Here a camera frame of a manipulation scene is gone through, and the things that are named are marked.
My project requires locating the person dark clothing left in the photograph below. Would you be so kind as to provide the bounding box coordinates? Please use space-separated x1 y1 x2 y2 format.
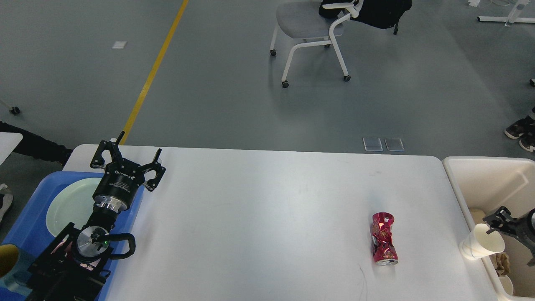
0 122 73 221

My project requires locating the light green plate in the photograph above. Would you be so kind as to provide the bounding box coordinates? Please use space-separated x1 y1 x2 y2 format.
45 177 101 237

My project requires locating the teal mug yellow inside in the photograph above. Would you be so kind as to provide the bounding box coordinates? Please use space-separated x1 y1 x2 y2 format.
0 244 35 297

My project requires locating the black backpack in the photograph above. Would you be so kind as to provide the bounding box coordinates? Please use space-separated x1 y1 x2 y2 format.
318 0 412 35

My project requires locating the napkin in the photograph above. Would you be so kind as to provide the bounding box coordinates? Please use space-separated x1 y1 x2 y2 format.
493 252 511 277

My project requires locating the red small packet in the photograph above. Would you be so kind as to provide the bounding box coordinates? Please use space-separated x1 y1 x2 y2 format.
371 212 399 265

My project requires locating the white paper cup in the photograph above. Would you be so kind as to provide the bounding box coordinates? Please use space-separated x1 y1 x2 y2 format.
498 275 514 296
459 223 506 260

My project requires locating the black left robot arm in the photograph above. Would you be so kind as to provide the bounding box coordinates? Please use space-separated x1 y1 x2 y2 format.
26 132 166 301

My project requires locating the beige plastic bin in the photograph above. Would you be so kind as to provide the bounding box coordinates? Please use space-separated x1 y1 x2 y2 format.
443 156 535 301

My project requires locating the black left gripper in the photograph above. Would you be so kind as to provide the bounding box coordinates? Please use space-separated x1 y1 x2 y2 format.
90 131 167 212

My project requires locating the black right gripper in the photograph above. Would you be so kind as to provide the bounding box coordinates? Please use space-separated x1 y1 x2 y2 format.
483 206 535 267

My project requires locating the blue plastic tray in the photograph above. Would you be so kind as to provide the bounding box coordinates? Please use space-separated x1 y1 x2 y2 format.
0 171 146 301

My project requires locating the person black sneakers right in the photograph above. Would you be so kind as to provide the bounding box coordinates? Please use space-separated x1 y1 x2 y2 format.
503 107 535 153

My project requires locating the white stand base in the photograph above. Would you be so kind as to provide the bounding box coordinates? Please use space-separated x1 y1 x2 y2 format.
476 0 535 27

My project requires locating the white grey office chair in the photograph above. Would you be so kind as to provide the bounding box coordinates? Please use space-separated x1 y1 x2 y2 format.
270 0 364 88

